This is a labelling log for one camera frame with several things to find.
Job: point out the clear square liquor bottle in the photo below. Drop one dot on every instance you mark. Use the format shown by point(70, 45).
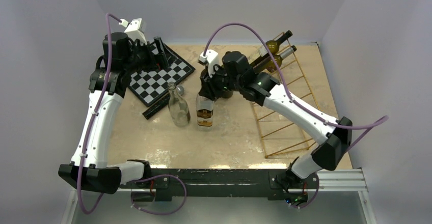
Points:
point(204, 109)

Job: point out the clear glass bottle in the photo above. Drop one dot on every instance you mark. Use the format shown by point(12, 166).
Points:
point(178, 106)

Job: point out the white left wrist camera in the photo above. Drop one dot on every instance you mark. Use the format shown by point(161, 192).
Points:
point(134, 29)

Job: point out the gold wire wine rack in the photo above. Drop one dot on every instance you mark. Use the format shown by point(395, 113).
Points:
point(280, 137)

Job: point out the green bottle silver neck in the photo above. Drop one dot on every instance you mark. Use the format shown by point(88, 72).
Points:
point(227, 94)

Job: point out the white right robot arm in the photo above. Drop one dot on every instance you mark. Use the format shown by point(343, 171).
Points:
point(234, 73)

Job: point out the tall dark green bottle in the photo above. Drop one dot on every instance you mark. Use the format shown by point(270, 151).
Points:
point(204, 73)

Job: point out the black white chessboard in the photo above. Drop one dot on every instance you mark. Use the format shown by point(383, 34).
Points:
point(149, 87)

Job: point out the green wine bottle dark label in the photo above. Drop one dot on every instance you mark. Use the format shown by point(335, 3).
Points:
point(266, 63)

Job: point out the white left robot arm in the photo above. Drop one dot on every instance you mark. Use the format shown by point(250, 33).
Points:
point(123, 56)

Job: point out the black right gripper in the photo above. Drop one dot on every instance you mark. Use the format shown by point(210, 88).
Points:
point(209, 88)

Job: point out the black silver microphone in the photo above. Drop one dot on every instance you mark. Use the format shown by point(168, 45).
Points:
point(155, 108)

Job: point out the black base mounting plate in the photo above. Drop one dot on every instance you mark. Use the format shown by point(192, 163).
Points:
point(271, 184)

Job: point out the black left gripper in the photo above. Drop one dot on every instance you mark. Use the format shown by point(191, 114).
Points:
point(160, 60)

